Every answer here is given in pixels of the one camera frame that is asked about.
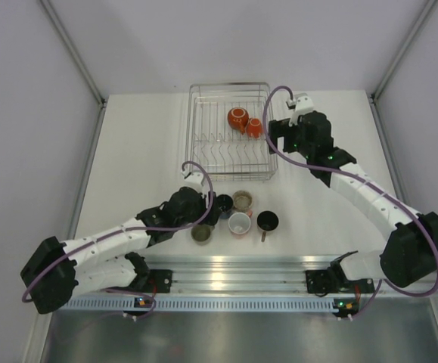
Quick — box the metal wire dish rack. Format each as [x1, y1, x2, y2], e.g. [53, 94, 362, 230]
[185, 82, 277, 182]

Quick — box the orange cup black interior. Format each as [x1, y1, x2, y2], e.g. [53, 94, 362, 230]
[227, 107, 250, 135]

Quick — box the aluminium rail frame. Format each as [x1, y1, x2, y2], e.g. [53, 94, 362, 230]
[39, 253, 438, 299]

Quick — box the dark blue cup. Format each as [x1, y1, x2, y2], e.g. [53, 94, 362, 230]
[217, 194, 234, 219]

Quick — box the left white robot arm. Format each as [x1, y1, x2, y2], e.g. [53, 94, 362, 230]
[20, 187, 220, 315]

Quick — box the small orange cup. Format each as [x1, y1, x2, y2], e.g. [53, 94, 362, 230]
[246, 118, 263, 139]

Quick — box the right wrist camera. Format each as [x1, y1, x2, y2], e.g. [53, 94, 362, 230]
[286, 93, 315, 127]

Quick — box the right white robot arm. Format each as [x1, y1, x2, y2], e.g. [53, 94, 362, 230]
[268, 111, 438, 292]

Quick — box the beige speckled cup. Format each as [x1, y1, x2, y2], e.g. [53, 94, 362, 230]
[232, 190, 253, 213]

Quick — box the slotted cable duct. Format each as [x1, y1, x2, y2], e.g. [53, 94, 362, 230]
[62, 294, 343, 313]

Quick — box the pink cup white interior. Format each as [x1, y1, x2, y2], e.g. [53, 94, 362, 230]
[228, 213, 252, 238]

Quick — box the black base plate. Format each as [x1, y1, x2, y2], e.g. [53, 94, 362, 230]
[135, 269, 173, 293]
[305, 268, 375, 296]

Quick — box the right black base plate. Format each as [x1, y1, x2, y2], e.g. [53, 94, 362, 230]
[305, 268, 375, 296]

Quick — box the grey-green cup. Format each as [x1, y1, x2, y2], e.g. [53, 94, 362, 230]
[191, 225, 215, 246]

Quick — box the black cup brown handle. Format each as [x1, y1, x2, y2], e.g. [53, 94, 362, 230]
[256, 210, 279, 243]

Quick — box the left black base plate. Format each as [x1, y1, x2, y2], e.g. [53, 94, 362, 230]
[135, 269, 173, 293]

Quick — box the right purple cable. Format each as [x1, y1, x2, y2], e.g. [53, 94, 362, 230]
[262, 85, 438, 318]

